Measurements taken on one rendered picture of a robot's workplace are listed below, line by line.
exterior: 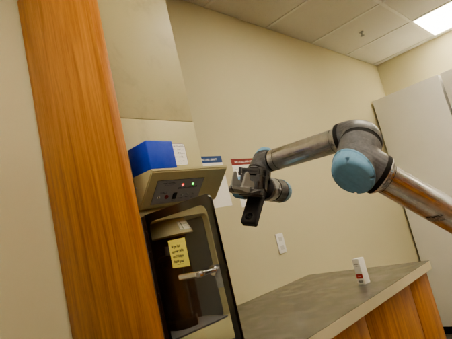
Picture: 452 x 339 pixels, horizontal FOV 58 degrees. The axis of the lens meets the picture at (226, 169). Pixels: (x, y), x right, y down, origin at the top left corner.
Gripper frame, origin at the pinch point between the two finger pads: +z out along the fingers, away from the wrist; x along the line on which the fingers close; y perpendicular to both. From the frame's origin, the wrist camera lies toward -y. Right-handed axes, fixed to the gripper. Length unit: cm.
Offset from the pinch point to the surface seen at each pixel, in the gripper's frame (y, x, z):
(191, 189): 0.1, -24.4, -16.5
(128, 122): 19.6, -41.4, -2.2
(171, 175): 3.3, -24.5, -5.2
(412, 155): 55, 17, -303
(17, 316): -46, -71, 7
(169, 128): 20.6, -37.0, -17.8
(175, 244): -15.9, -15.5, 1.6
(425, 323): -49, 41, -112
